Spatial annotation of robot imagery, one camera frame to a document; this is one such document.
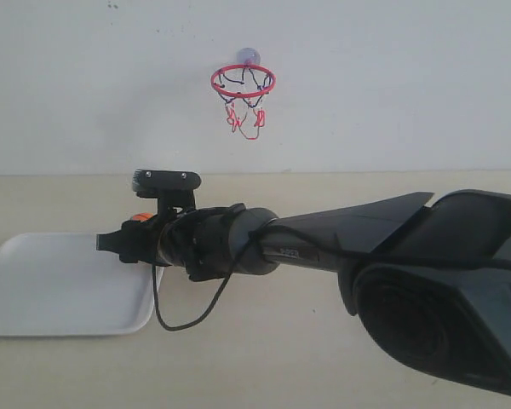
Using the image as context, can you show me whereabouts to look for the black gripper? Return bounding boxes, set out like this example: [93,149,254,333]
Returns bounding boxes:
[96,203,246,282]

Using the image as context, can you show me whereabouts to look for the small orange basketball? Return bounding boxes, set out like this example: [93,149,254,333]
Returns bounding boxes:
[130,212,153,222]

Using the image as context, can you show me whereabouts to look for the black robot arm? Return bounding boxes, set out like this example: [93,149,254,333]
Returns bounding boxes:
[96,189,511,396]

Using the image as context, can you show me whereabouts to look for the red mini basketball hoop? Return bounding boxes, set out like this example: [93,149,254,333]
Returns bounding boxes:
[210,63,276,141]

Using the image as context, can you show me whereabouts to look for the white plastic tray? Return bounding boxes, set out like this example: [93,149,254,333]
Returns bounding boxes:
[0,233,163,337]

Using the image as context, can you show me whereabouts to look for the clear suction cup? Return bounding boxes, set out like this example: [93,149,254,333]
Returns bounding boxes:
[236,48,261,66]

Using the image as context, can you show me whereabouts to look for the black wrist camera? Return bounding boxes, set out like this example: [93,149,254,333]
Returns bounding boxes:
[131,169,202,214]

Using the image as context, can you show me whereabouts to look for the black cable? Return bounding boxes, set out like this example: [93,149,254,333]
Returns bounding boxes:
[151,223,511,332]

